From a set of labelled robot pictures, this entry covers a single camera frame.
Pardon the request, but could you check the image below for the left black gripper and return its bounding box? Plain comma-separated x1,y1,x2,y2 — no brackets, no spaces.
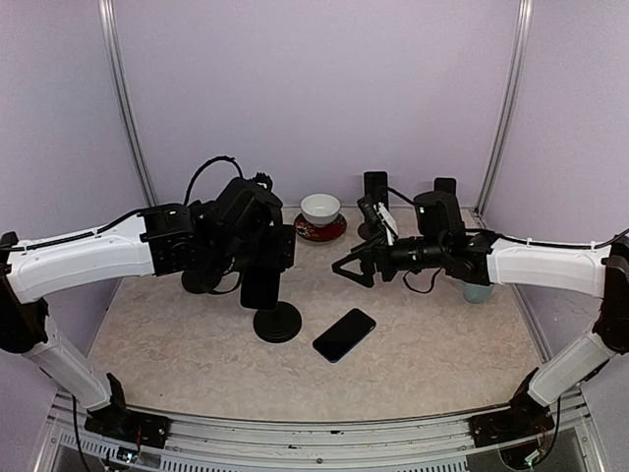
206,223,297,277

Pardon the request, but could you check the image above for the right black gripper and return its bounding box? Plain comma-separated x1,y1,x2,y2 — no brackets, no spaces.
333,229,448,286

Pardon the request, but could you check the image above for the small round-base phone stand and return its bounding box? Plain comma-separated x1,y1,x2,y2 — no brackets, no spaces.
358,222,379,241

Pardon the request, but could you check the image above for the black phone white edge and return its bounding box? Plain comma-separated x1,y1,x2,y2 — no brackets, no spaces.
240,267,280,311

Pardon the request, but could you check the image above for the tall black phone stand front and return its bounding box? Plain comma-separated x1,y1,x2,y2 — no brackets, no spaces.
253,302,302,343

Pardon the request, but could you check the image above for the tall black phone stand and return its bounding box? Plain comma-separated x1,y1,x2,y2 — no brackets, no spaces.
253,302,302,343
181,270,222,294

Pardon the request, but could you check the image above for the black phone blue edge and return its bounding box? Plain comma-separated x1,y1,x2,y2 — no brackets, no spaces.
313,308,376,364

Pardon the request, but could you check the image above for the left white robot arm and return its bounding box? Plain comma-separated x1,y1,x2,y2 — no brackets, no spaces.
1,174,296,438

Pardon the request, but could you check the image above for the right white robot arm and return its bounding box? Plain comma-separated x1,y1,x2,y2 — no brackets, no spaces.
332,190,628,437

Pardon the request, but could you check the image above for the red patterned saucer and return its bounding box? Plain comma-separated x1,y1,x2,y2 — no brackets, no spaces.
294,213,347,243

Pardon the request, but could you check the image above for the white ceramic bowl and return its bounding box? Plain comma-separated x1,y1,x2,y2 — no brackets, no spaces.
300,194,341,227

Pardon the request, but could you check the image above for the light blue mug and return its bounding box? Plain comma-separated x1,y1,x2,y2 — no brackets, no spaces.
462,282,493,304

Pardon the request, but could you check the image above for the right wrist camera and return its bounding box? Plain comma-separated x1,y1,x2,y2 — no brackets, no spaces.
357,196,399,246

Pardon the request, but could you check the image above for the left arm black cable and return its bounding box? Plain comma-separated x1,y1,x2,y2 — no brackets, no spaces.
184,155,274,206

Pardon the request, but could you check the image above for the aluminium front rail frame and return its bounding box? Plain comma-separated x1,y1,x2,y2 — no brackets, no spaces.
36,387,605,472

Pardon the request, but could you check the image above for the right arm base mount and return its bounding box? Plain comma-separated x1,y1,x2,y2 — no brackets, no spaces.
469,403,555,447

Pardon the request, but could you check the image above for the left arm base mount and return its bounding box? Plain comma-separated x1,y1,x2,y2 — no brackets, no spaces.
85,410,171,449

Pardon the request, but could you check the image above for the right aluminium corner post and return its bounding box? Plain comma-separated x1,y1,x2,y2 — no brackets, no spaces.
475,0,534,218

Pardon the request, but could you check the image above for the aluminium corner post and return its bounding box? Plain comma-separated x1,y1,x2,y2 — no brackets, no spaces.
475,0,534,218
97,0,158,207

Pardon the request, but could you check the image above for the left aluminium corner post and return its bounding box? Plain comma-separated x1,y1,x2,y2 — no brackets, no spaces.
97,0,158,207

